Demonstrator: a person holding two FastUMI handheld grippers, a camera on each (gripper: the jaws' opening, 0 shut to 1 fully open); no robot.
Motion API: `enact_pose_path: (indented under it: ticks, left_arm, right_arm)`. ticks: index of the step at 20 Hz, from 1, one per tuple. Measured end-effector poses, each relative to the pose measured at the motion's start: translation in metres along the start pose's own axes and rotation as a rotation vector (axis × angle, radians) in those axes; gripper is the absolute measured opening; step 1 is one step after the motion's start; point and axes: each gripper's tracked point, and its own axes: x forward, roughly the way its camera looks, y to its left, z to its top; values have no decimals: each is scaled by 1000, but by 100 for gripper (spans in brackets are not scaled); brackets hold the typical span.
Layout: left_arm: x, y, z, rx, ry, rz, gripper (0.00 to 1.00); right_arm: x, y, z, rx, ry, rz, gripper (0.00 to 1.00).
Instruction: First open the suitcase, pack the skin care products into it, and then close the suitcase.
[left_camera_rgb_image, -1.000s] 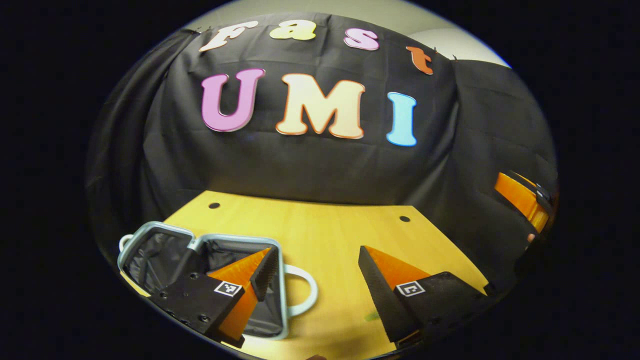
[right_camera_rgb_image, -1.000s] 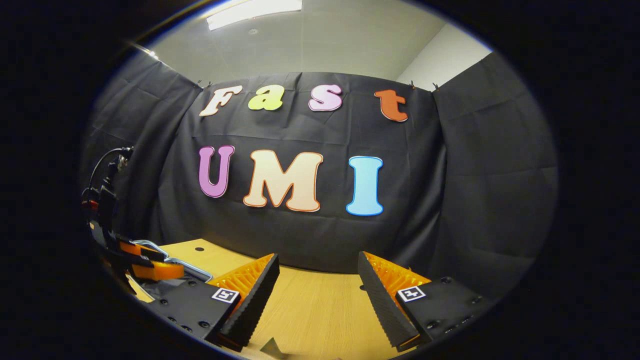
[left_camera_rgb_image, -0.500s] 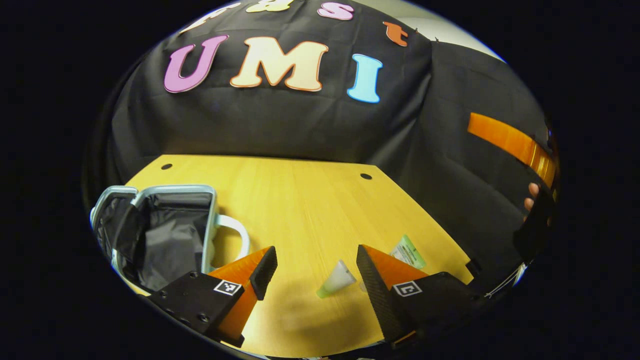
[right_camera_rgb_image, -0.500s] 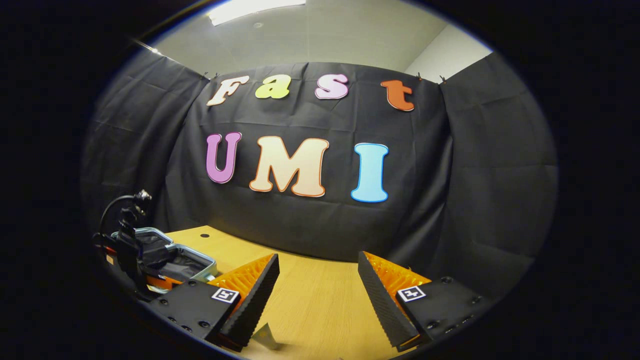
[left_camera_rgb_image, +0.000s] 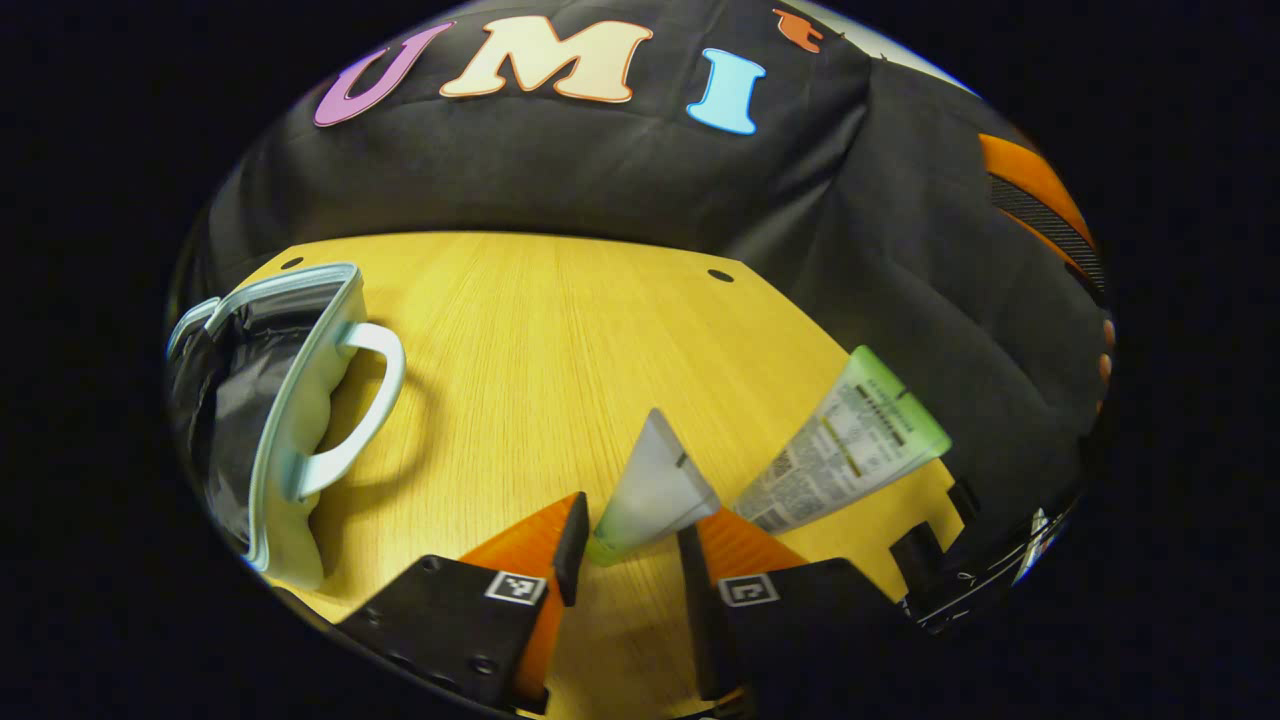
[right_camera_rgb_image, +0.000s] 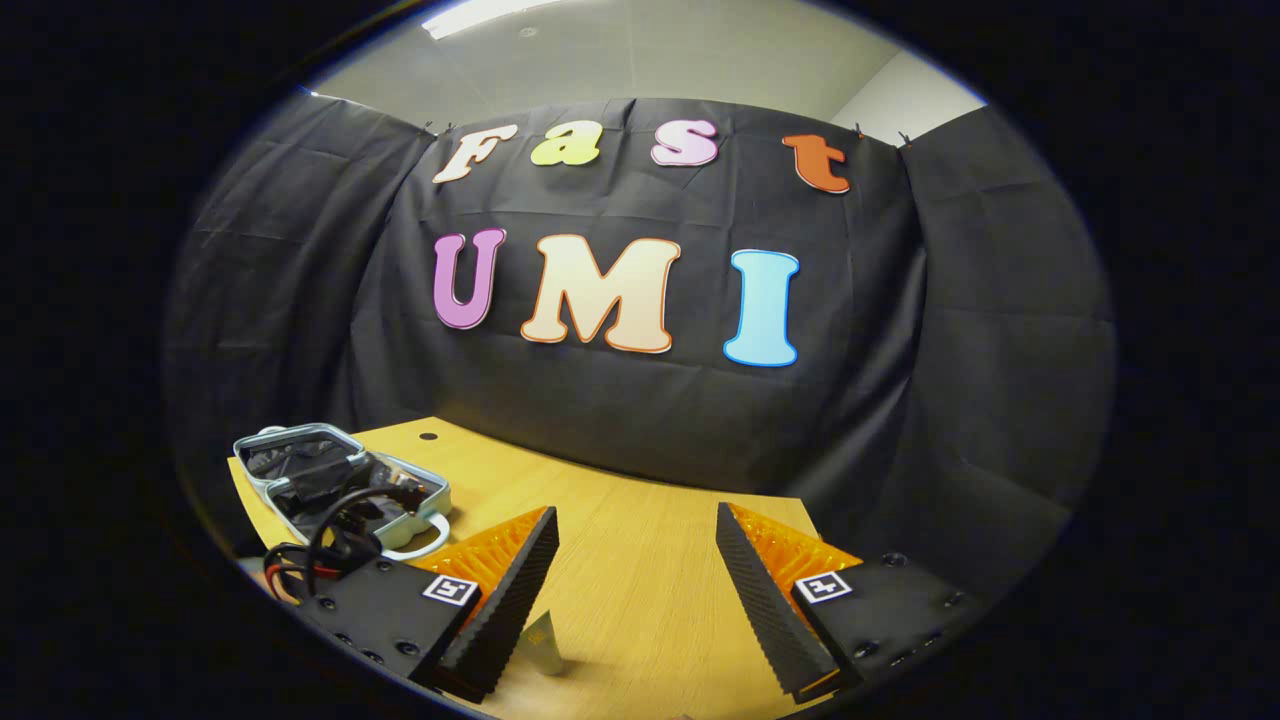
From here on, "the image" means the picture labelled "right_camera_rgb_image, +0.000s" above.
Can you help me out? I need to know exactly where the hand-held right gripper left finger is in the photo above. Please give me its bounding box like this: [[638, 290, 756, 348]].
[[300, 505, 561, 704]]

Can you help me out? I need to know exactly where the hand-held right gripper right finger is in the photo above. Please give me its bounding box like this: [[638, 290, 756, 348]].
[[714, 502, 976, 703]]

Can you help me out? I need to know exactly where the light blue small suitcase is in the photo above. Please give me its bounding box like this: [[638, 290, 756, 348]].
[[232, 422, 453, 561]]

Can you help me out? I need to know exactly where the black backdrop cloth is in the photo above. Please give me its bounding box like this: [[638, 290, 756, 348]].
[[165, 92, 1116, 621]]

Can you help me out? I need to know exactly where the black cable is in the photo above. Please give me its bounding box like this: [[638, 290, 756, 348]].
[[303, 486, 421, 586]]

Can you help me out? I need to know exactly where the red cable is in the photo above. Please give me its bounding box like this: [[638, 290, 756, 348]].
[[262, 543, 343, 606]]

